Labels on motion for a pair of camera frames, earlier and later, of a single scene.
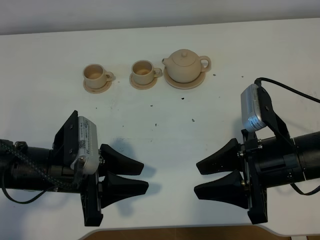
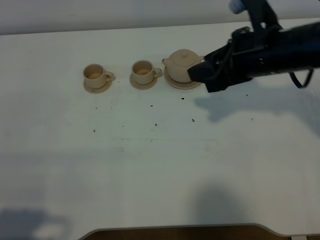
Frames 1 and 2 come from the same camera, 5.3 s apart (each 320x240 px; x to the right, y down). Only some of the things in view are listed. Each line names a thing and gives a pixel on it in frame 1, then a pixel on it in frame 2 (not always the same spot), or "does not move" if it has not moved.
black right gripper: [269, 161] to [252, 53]
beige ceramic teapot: [186, 66] does not move
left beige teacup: [96, 77] does not move
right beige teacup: [144, 73] does not move
